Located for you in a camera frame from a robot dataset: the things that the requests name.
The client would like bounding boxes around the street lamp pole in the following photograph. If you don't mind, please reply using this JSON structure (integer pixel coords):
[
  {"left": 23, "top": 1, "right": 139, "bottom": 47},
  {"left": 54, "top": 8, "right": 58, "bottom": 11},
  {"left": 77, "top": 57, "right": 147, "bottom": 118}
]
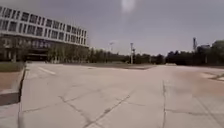
[{"left": 108, "top": 41, "right": 115, "bottom": 64}]

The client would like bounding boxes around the pale concrete slab pavement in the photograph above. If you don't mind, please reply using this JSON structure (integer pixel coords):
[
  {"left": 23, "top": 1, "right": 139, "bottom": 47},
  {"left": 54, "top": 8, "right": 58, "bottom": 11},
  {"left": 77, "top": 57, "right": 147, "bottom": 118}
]
[{"left": 17, "top": 62, "right": 224, "bottom": 128}]

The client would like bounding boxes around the dark tall tower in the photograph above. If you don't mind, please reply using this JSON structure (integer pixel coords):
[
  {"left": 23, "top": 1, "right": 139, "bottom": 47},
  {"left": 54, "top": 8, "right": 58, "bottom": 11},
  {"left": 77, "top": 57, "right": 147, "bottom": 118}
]
[{"left": 192, "top": 36, "right": 198, "bottom": 54}]

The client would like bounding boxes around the large white office building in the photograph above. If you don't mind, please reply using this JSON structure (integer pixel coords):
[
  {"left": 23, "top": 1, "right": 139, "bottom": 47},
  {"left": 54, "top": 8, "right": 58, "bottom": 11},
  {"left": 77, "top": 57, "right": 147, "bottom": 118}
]
[{"left": 0, "top": 5, "right": 90, "bottom": 63}]

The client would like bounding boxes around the row of trees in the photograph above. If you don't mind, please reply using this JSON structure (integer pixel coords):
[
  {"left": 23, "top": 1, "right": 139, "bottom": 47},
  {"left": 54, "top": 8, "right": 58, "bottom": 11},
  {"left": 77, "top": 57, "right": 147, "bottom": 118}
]
[{"left": 46, "top": 39, "right": 224, "bottom": 66}]

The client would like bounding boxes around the reddish brown ground strip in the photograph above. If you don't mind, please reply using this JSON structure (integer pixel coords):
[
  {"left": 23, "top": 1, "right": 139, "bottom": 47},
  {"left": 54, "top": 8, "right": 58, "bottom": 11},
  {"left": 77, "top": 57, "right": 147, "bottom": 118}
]
[{"left": 0, "top": 70, "right": 24, "bottom": 107}]

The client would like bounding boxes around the low green hedge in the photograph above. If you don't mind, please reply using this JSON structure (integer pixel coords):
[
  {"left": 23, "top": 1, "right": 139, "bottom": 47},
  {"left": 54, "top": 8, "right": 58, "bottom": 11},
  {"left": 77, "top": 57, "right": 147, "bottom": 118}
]
[{"left": 0, "top": 61, "right": 26, "bottom": 73}]

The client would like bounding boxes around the pale pole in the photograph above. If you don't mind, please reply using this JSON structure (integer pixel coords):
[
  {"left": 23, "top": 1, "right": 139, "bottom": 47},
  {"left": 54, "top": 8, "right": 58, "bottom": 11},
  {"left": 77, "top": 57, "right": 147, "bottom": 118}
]
[{"left": 129, "top": 42, "right": 135, "bottom": 65}]

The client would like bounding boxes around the pale concrete kerb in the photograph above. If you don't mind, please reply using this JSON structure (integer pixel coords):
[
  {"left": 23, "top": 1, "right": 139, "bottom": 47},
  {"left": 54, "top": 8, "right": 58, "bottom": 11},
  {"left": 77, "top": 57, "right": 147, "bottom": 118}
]
[{"left": 0, "top": 68, "right": 27, "bottom": 128}]

